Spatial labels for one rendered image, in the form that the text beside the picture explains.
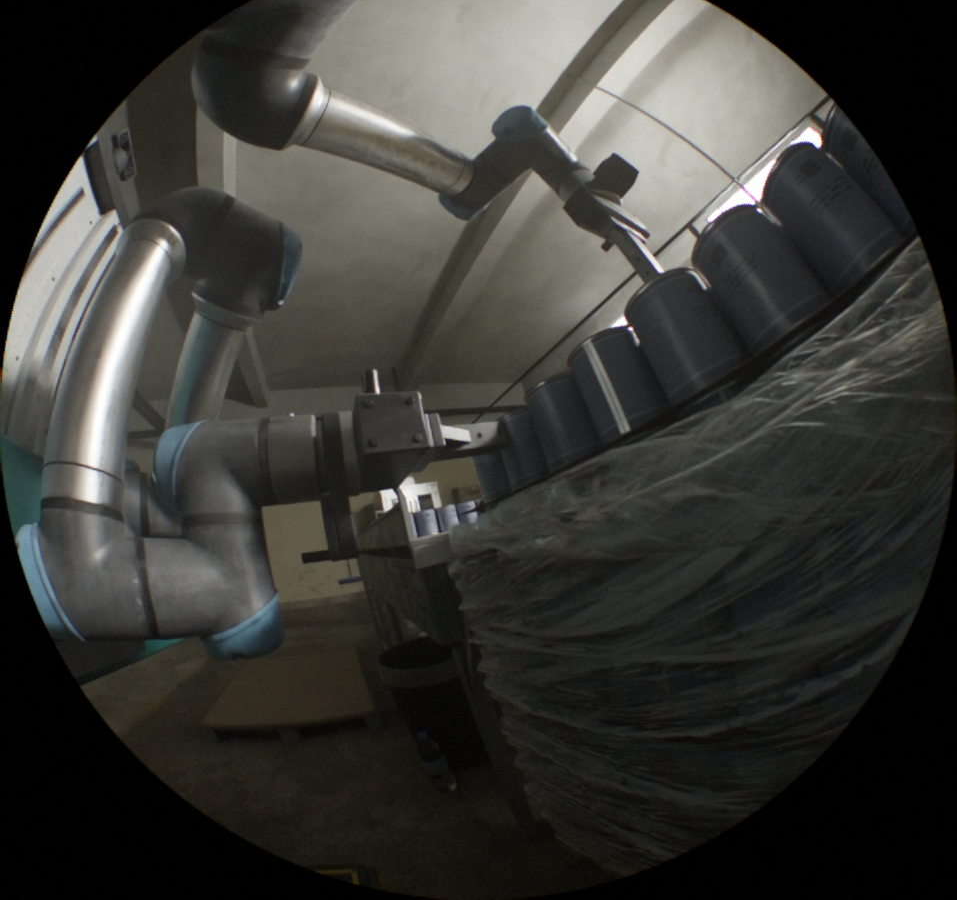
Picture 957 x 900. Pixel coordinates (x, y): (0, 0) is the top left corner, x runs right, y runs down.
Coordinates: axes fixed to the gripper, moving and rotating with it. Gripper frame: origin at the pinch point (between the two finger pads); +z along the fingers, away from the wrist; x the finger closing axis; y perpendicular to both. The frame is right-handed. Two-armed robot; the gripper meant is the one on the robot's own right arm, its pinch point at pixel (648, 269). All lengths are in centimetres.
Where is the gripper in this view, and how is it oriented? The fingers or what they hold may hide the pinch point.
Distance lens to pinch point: 43.9
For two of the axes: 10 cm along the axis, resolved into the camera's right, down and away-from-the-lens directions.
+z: 2.6, 9.1, -3.3
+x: -8.7, 0.7, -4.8
